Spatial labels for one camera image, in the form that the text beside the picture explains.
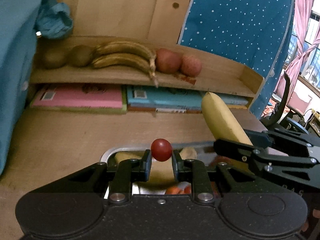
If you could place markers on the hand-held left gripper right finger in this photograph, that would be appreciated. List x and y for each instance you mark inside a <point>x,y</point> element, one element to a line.
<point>176,166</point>

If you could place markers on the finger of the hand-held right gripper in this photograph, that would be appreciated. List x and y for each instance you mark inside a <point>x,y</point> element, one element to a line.
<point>235,150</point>
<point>260,137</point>

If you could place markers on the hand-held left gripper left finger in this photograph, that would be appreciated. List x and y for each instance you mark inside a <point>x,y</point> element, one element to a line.
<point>146,166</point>

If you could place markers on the red cherry tomato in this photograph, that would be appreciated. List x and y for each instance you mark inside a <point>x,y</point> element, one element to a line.
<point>161,149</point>

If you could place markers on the yellow banana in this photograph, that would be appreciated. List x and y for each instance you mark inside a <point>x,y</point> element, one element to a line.
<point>125,156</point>
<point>222,115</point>

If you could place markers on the orange cherry tomatoes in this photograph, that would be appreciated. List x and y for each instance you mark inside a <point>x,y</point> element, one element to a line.
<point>172,190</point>

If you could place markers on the small orange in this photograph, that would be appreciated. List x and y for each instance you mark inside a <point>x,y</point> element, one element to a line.
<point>187,189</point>

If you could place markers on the metal tray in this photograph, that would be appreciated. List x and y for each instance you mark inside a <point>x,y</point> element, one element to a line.
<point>107,153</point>

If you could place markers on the black office chair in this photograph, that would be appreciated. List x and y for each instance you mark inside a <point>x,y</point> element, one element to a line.
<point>282,105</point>

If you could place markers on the wooden desk shelf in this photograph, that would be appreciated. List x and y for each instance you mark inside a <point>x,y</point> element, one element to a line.
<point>225,72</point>

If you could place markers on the pink book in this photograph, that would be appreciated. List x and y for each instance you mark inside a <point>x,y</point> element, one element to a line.
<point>80,96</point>

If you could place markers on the window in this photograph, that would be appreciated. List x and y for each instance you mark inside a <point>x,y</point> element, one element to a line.
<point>312,42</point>

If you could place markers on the overripe brown banana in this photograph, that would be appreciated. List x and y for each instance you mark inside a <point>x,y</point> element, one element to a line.
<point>125,47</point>
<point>117,61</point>

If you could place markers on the blue polka-dot fabric wardrobe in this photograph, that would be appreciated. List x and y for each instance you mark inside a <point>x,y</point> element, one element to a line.
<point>237,22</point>

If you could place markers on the brown kiwi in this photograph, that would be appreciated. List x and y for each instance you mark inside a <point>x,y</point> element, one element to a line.
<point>80,55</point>
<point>53,58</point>

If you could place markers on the pink curtain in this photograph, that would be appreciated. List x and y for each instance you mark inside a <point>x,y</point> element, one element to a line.
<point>303,10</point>

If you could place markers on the wooden cabinet door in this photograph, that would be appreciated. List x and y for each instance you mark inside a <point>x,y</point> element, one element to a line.
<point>120,7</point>

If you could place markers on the blue coat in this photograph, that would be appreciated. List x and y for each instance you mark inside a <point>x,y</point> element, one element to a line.
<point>17,55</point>

